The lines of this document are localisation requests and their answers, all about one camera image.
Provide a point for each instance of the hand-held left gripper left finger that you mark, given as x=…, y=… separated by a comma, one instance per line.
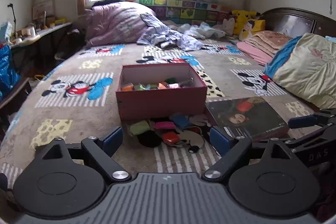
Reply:
x=114, y=138

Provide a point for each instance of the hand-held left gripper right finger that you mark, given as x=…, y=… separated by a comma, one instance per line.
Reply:
x=219, y=140

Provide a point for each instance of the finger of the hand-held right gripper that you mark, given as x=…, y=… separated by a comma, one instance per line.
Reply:
x=312, y=134
x=302, y=121

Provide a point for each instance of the green clay block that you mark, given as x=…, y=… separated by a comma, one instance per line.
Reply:
x=139, y=127

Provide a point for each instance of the black clay block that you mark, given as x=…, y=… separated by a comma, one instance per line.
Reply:
x=148, y=139

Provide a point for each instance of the dark portrait box lid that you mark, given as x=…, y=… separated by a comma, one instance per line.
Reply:
x=246, y=115

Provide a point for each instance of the blue clay block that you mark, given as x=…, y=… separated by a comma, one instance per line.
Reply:
x=181, y=120

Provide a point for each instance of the red clay block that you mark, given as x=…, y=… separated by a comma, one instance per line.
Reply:
x=170, y=137

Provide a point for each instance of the pink clay block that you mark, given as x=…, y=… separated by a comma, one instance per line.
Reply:
x=164, y=125

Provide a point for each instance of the red cardboard shoe box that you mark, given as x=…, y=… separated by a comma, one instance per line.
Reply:
x=162, y=103

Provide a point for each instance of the cartoon mouse printed blanket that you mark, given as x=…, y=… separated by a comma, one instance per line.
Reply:
x=78, y=113

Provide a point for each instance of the beige quilt with blue edge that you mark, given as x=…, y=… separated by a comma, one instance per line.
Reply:
x=307, y=69

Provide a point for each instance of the pile of colourful clay packets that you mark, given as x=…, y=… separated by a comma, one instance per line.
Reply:
x=155, y=85

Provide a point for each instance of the pink folded blanket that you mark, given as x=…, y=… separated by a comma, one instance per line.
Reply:
x=260, y=48

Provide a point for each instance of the dark wooden headboard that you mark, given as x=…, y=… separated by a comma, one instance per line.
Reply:
x=291, y=20

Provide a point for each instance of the dark wooden chair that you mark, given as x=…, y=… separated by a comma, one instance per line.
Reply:
x=13, y=98

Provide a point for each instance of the white crumpled clothes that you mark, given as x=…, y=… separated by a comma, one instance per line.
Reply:
x=202, y=31

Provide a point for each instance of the blue white floral cloth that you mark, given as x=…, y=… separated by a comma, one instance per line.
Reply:
x=168, y=36

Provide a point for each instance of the pink striped quilt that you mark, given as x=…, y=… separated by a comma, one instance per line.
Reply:
x=115, y=22

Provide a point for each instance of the yellow plush toy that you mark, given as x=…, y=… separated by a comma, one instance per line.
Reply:
x=242, y=18

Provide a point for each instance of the white desk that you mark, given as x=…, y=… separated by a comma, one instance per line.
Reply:
x=44, y=32

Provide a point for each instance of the blue plastic bag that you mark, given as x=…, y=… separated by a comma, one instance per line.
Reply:
x=8, y=69

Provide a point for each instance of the white bottle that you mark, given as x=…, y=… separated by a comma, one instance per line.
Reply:
x=32, y=32

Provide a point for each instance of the dark cloth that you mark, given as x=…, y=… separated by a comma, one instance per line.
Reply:
x=106, y=2

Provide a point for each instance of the framed picture board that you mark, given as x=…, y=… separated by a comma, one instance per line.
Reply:
x=44, y=9

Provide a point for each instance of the black stand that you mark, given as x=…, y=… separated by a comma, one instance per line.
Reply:
x=13, y=16

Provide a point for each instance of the colourful foam wall mat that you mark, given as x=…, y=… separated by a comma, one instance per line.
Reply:
x=189, y=10

